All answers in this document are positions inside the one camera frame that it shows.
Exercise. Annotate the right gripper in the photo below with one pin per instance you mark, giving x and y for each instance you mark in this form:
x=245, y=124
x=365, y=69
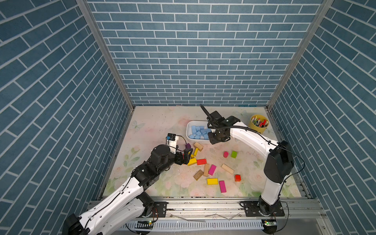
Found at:
x=212, y=141

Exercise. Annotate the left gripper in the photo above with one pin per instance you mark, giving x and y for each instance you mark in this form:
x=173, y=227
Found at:
x=185, y=159

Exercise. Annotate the white rectangular plastic tray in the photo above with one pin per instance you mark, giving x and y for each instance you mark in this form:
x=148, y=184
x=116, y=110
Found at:
x=197, y=123

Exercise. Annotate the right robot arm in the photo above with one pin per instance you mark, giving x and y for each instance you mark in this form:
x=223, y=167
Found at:
x=278, y=156

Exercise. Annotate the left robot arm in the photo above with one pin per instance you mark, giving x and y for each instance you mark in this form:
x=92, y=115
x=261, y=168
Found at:
x=130, y=200

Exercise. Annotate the yellow large block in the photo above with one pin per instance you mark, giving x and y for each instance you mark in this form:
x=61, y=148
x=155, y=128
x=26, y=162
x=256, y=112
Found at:
x=192, y=161

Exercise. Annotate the tan wooden block upper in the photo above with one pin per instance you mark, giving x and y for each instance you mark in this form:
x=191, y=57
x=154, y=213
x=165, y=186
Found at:
x=198, y=146

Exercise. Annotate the red long block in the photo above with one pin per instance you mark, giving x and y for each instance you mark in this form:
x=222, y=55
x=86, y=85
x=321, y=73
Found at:
x=201, y=161

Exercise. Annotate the tan upright wooden block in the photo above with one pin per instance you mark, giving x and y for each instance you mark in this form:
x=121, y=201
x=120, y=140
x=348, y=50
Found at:
x=206, y=170

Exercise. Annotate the brown grained wooden block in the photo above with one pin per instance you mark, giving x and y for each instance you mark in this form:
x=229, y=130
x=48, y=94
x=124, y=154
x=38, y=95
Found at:
x=198, y=175

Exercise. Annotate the green cube block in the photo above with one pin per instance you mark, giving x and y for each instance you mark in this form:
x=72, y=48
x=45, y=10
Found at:
x=234, y=154

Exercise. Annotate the magenta upright block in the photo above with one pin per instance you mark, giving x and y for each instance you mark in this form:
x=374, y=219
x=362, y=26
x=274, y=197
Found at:
x=212, y=170

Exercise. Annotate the yellow block bottom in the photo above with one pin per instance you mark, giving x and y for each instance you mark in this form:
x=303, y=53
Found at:
x=212, y=181

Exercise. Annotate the yellow pen holder cup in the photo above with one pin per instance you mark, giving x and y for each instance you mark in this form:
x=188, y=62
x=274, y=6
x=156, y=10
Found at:
x=259, y=123

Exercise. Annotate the tan slanted wooden block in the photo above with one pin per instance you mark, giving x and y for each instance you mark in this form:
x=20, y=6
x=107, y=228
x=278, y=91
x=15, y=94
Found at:
x=227, y=169

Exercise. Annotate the magenta block bottom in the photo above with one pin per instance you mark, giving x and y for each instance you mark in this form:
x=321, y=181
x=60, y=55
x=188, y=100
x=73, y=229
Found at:
x=222, y=187

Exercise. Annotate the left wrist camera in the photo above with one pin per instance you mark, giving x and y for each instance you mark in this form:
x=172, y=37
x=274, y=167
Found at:
x=171, y=141

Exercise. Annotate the aluminium mounting rail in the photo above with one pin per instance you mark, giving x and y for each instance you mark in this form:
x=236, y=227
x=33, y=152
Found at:
x=200, y=208

